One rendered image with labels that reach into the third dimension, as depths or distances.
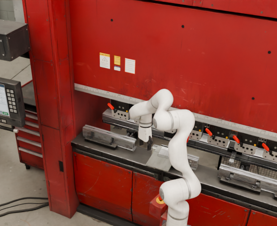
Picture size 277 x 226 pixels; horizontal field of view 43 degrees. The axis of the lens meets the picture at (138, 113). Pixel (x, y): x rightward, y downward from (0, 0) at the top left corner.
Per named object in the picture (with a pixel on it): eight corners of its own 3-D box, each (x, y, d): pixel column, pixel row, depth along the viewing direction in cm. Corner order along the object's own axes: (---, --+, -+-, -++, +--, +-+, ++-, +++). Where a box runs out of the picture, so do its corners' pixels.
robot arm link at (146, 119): (140, 123, 228) (153, 122, 231) (140, 104, 224) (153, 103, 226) (136, 119, 236) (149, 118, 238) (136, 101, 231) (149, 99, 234)
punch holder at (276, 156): (261, 158, 251) (266, 139, 243) (262, 151, 258) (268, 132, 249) (283, 164, 246) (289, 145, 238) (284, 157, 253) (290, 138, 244)
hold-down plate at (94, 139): (84, 141, 311) (84, 138, 309) (87, 137, 315) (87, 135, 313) (114, 150, 301) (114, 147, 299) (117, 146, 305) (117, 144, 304)
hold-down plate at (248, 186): (219, 182, 272) (220, 179, 270) (221, 178, 276) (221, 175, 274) (259, 194, 262) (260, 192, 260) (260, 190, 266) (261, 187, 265)
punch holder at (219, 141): (206, 143, 264) (209, 124, 256) (209, 136, 271) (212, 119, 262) (226, 148, 259) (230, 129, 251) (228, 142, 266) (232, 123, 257)
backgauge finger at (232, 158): (222, 162, 276) (223, 157, 273) (229, 144, 296) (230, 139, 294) (238, 166, 272) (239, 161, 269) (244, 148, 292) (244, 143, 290)
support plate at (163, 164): (145, 165, 268) (145, 164, 267) (157, 146, 289) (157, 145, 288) (167, 172, 262) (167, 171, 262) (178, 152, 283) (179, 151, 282)
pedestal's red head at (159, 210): (149, 213, 271) (150, 196, 261) (160, 201, 281) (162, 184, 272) (170, 226, 260) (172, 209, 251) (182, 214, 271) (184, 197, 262)
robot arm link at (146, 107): (141, 110, 202) (128, 122, 231) (166, 107, 207) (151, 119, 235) (138, 95, 204) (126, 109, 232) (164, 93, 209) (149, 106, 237)
